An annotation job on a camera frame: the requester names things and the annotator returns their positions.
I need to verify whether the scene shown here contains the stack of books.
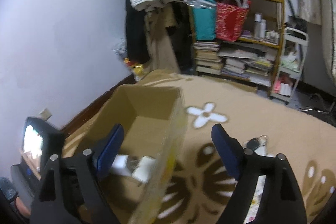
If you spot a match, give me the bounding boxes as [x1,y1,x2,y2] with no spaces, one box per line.
[193,41,223,76]

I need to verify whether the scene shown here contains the phone with lit screen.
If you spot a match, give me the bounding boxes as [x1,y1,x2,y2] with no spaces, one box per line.
[21,117,65,174]

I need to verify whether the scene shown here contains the white rectangular power bank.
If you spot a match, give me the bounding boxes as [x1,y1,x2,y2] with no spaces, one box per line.
[131,156,156,184]

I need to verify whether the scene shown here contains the snack bag by wall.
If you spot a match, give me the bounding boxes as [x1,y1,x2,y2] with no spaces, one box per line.
[113,39,145,83]

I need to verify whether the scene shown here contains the white utility cart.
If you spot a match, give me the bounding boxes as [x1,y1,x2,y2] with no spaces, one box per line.
[270,27,309,105]

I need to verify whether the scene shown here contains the cardboard box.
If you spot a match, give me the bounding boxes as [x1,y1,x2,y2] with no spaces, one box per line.
[63,84,187,223]

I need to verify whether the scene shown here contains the beige floral carpet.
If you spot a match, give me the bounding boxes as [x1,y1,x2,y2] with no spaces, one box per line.
[63,69,336,224]

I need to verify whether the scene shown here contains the red patterned bag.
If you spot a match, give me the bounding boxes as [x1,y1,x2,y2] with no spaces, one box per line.
[215,0,251,42]

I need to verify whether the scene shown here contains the white papers on carpet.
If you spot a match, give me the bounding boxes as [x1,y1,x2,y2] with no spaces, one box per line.
[243,135,268,223]

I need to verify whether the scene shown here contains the teal bag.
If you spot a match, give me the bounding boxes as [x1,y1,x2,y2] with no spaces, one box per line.
[191,0,217,41]

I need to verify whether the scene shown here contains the beige trench coat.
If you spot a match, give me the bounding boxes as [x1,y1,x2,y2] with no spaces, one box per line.
[145,9,181,73]

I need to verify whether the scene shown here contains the black hanging coat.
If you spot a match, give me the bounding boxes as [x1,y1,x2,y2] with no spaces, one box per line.
[125,0,150,64]

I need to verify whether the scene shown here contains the wooden bookshelf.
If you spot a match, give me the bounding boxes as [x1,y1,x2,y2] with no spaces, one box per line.
[187,0,284,93]

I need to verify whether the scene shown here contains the upper wall socket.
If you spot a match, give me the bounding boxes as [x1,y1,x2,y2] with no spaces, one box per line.
[39,107,52,121]

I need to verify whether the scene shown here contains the white bottles on shelf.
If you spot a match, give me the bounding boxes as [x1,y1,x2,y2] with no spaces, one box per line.
[253,13,266,39]

